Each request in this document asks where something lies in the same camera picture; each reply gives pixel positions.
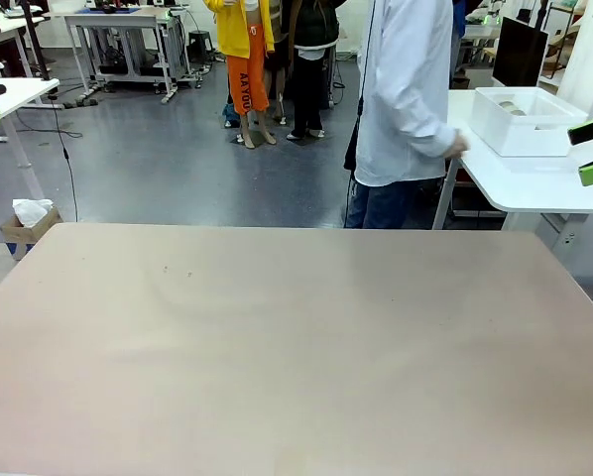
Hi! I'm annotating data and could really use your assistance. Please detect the white plastic basket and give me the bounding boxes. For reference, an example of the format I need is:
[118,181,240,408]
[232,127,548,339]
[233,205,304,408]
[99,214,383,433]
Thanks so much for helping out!
[469,86,589,159]

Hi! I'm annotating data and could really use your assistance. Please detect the person's right forearm white sleeve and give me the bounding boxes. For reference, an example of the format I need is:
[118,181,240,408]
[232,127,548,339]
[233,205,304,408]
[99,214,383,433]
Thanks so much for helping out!
[408,116,459,160]

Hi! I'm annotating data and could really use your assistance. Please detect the person's right hand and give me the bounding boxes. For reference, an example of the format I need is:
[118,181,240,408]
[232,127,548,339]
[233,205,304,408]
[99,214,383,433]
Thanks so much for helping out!
[447,129,471,160]

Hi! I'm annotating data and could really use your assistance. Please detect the white lab table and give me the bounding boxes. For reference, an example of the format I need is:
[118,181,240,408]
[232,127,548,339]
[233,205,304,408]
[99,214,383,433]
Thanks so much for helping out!
[0,76,60,170]

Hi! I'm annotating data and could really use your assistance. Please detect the white side table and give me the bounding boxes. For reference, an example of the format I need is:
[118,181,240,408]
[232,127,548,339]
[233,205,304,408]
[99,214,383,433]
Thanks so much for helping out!
[432,88,593,232]

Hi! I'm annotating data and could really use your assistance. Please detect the wooden chair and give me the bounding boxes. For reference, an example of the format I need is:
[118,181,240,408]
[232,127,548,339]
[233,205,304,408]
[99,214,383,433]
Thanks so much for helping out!
[543,0,588,80]

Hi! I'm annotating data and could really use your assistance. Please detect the black stand pole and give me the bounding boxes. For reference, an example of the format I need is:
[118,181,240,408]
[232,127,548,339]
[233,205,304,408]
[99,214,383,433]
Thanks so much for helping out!
[18,0,53,80]

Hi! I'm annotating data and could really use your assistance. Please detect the white lab desk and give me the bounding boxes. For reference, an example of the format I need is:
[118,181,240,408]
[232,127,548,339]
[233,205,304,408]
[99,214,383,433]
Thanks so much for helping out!
[0,9,48,78]

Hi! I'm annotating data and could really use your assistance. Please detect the white crumpled tissue paper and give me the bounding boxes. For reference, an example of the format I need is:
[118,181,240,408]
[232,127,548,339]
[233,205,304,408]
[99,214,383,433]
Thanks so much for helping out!
[12,197,55,228]

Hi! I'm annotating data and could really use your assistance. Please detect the black computer monitor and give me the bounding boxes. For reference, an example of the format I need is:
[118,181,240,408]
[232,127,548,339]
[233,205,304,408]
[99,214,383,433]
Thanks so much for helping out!
[492,14,550,89]

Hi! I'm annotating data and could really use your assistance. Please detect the cardboard box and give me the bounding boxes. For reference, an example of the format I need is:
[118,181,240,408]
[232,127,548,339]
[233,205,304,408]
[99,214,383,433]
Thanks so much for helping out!
[0,205,64,262]

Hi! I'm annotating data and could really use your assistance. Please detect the grey metal workbench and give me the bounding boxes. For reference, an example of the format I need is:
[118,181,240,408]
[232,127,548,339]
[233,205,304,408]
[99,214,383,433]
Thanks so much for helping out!
[62,7,201,104]

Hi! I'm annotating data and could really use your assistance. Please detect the blue jacket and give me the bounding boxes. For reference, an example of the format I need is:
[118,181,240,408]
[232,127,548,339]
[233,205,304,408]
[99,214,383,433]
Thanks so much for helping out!
[449,0,469,75]

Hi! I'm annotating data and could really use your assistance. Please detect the person in white shirt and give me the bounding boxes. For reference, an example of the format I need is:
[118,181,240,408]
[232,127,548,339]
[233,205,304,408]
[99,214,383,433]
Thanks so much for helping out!
[343,0,471,230]

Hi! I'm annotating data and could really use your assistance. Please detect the dark round stool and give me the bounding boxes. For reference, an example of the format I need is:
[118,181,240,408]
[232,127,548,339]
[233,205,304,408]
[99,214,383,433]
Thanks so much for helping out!
[186,29,216,63]

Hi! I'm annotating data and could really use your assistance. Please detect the bystander yellow jacket orange pants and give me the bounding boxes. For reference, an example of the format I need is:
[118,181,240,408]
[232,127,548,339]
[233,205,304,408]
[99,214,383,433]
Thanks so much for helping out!
[204,0,278,150]

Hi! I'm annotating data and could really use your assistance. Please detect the bystander black jacket black trousers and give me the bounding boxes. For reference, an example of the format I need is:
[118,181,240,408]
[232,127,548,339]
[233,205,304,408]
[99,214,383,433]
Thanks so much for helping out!
[281,0,342,143]

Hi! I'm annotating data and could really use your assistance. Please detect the thin black floor cable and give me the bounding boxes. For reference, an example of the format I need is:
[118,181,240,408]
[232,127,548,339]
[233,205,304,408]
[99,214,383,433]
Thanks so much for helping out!
[52,96,79,223]

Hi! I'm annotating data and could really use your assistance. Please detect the black hanging cable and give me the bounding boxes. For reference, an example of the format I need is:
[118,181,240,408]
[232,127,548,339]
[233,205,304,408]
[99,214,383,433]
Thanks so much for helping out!
[344,0,377,229]

